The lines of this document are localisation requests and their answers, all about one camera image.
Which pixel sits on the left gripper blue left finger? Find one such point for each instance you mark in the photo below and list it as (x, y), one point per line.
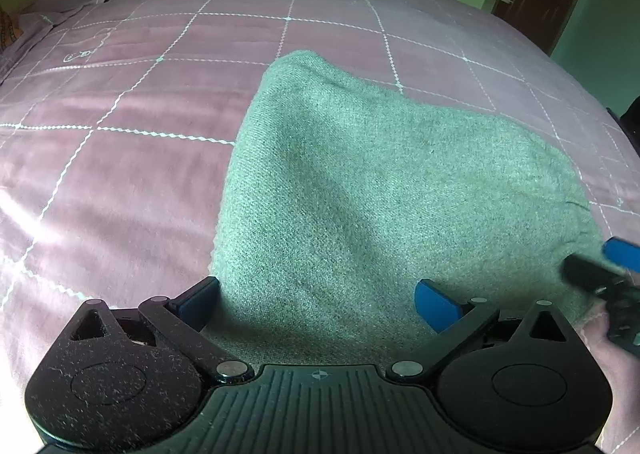
(179, 322)

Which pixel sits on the dark chair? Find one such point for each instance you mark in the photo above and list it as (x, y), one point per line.
(629, 123)

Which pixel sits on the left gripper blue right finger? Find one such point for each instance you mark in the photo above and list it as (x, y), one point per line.
(455, 323)

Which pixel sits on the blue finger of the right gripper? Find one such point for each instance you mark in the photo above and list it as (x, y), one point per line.
(623, 253)
(589, 276)

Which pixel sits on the pink checked bed sheet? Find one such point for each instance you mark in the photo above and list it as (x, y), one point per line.
(117, 128)

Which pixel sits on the orange striped pillow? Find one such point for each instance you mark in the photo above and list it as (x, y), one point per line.
(10, 30)

